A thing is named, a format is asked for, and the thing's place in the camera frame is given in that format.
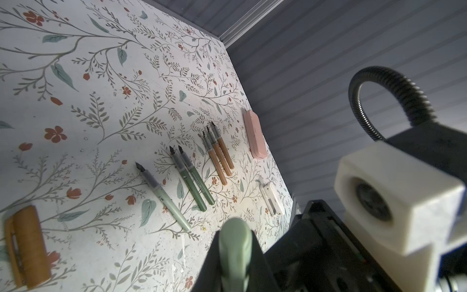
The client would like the brown pen two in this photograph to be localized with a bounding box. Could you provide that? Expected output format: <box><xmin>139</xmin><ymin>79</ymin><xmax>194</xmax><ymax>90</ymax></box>
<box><xmin>206</xmin><ymin>126</ymin><xmax>232</xmax><ymax>176</ymax></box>

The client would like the brown pen cap three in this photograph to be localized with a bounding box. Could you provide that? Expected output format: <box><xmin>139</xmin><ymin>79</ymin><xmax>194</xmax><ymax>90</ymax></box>
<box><xmin>4</xmin><ymin>206</ymin><xmax>52</xmax><ymax>290</ymax></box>

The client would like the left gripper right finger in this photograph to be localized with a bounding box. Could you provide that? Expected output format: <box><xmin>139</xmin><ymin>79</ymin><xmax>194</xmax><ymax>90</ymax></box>
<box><xmin>249</xmin><ymin>240</ymin><xmax>280</xmax><ymax>292</ymax></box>

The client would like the floral patterned table mat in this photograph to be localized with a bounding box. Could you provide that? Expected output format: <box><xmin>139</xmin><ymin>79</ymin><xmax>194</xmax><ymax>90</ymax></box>
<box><xmin>1</xmin><ymin>1</ymin><xmax>292</xmax><ymax>292</ymax></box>

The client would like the pink eraser block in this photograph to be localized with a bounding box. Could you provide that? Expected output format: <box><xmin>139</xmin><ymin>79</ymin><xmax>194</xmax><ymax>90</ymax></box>
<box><xmin>243</xmin><ymin>110</ymin><xmax>268</xmax><ymax>159</ymax></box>

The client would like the brown pen one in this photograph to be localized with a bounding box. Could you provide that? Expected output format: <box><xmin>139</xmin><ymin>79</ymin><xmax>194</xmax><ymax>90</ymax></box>
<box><xmin>211</xmin><ymin>122</ymin><xmax>235</xmax><ymax>169</ymax></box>

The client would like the white eraser stick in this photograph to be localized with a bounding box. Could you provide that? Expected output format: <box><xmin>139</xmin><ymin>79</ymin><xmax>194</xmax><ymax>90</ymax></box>
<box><xmin>259</xmin><ymin>178</ymin><xmax>285</xmax><ymax>216</ymax></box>

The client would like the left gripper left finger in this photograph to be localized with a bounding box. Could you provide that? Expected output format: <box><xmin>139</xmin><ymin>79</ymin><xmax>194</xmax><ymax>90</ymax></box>
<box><xmin>191</xmin><ymin>231</ymin><xmax>222</xmax><ymax>292</ymax></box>

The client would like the green pen cap three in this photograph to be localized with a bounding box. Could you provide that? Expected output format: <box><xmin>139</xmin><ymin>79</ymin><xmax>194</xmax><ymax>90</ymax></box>
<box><xmin>219</xmin><ymin>218</ymin><xmax>252</xmax><ymax>292</ymax></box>

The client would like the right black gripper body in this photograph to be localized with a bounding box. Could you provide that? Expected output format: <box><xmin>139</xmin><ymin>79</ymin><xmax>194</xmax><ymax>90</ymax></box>
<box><xmin>265</xmin><ymin>200</ymin><xmax>400</xmax><ymax>292</ymax></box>

